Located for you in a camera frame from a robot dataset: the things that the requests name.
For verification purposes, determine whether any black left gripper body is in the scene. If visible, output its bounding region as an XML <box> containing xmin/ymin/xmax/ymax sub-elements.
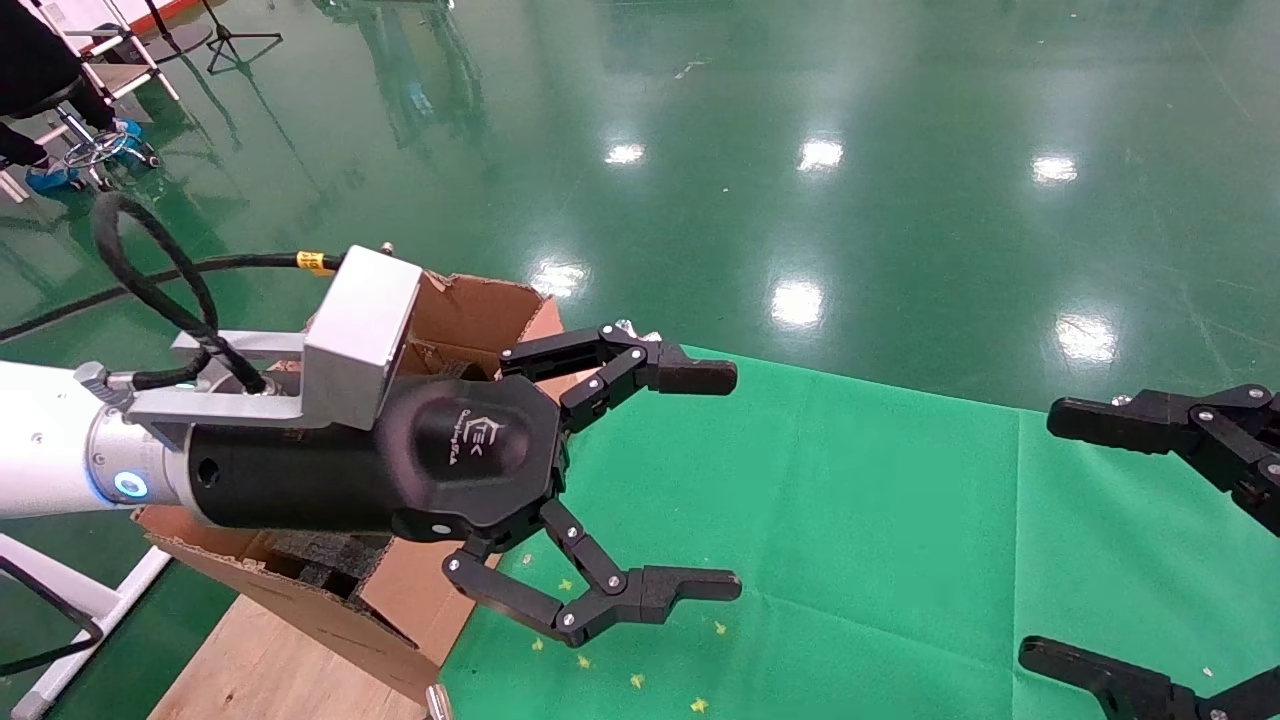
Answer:
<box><xmin>185</xmin><ymin>375</ymin><xmax>573</xmax><ymax>545</ymax></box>

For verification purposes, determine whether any white metal table frame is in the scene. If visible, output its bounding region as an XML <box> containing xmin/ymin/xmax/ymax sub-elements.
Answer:
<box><xmin>0</xmin><ymin>530</ymin><xmax>173</xmax><ymax>720</ymax></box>

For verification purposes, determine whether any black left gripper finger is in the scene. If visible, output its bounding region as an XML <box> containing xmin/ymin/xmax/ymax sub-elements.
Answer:
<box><xmin>500</xmin><ymin>322</ymin><xmax>740</xmax><ymax>433</ymax></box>
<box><xmin>443</xmin><ymin>498</ymin><xmax>744</xmax><ymax>649</ymax></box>

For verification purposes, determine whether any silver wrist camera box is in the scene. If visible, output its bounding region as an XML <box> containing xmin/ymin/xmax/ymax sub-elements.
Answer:
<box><xmin>75</xmin><ymin>243</ymin><xmax>423</xmax><ymax>451</ymax></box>

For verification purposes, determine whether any stool with chrome ring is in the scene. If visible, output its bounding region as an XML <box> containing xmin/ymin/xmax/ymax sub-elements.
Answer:
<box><xmin>0</xmin><ymin>80</ymin><xmax>161</xmax><ymax>191</ymax></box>

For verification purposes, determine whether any green table cloth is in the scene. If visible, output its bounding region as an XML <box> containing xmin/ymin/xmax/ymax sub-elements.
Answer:
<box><xmin>440</xmin><ymin>340</ymin><xmax>1280</xmax><ymax>720</ymax></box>

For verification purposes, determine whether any black pole stand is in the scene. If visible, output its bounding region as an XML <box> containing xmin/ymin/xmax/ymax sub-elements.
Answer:
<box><xmin>143</xmin><ymin>0</ymin><xmax>213</xmax><ymax>56</ymax></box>

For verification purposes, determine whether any white metal rack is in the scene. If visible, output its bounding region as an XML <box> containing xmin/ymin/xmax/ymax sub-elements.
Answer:
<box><xmin>30</xmin><ymin>0</ymin><xmax>181</xmax><ymax>106</ymax></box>

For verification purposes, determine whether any large open cardboard carton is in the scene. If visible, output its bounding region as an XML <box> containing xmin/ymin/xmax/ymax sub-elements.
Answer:
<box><xmin>132</xmin><ymin>270</ymin><xmax>613</xmax><ymax>706</ymax></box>

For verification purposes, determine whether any person in black clothes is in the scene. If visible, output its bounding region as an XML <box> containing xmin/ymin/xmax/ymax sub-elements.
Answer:
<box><xmin>0</xmin><ymin>0</ymin><xmax>116</xmax><ymax>166</ymax></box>

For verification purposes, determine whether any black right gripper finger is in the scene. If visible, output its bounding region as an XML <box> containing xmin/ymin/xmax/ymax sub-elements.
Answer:
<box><xmin>1045</xmin><ymin>386</ymin><xmax>1280</xmax><ymax>539</ymax></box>
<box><xmin>1017</xmin><ymin>636</ymin><xmax>1280</xmax><ymax>720</ymax></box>

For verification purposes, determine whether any thin black cable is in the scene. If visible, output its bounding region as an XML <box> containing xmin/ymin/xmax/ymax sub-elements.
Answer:
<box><xmin>0</xmin><ymin>553</ymin><xmax>107</xmax><ymax>679</ymax></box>

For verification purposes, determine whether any black tripod stand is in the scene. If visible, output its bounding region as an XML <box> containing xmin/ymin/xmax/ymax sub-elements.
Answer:
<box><xmin>203</xmin><ymin>0</ymin><xmax>284</xmax><ymax>76</ymax></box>

